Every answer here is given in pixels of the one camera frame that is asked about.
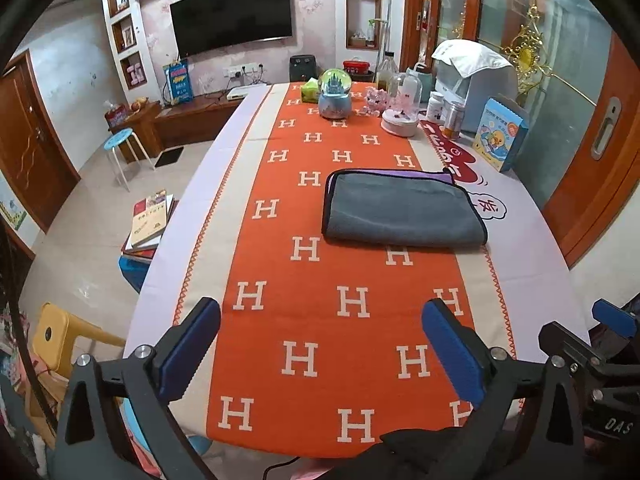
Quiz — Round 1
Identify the blue round stool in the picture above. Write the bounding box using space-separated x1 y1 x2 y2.
103 127 156 194

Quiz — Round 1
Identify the purple and grey towel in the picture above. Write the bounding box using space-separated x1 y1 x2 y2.
321 168 488 249

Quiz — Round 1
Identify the black cable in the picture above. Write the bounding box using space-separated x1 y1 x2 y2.
0 228 61 434

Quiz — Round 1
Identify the black space heater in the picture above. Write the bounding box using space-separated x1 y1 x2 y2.
288 54 318 82

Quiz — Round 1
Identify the white router box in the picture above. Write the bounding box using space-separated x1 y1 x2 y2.
226 84 257 101

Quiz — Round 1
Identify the small white pill bottle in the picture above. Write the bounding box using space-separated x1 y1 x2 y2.
425 91 445 125

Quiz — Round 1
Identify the black wall television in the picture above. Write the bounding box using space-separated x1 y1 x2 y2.
170 0 293 58

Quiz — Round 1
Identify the orange H-pattern blanket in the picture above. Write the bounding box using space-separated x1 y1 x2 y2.
172 84 512 457

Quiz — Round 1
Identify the brown wooden door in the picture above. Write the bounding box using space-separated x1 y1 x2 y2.
0 51 80 232

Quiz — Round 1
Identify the wooden sliding door frame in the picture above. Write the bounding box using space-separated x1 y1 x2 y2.
542 35 639 266

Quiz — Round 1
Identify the wooden tv cabinet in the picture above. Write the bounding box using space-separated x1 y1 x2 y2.
110 91 241 158

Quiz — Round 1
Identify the red snack box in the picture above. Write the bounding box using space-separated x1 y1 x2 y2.
104 101 130 129

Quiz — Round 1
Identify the stack of books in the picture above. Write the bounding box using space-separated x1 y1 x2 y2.
120 190 178 263

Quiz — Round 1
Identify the white wall shelf unit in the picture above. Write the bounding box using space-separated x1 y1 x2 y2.
102 0 160 104

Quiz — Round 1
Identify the blue duck picture book box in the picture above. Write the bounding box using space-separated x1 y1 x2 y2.
473 94 529 174

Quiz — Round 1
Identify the green tissue box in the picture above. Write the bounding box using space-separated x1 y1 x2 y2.
300 78 320 104

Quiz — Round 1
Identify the silver orange can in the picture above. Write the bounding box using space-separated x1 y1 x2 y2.
442 102 465 140

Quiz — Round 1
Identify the white covered appliance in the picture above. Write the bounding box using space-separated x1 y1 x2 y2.
432 39 518 133

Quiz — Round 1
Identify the yellow plastic chair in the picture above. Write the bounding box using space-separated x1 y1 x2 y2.
32 302 125 419

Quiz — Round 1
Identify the blue castle snow globe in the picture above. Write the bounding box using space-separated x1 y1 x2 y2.
318 68 352 120

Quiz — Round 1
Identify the pink bear figurine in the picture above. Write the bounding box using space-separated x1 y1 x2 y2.
358 87 390 117

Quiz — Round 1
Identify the clear glass bottle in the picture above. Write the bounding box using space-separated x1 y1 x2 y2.
375 51 398 91

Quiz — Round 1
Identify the gold door ornament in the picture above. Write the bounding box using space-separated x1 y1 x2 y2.
500 4 596 106

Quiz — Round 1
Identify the pink glass dome music box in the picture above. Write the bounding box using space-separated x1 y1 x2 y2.
381 73 422 138

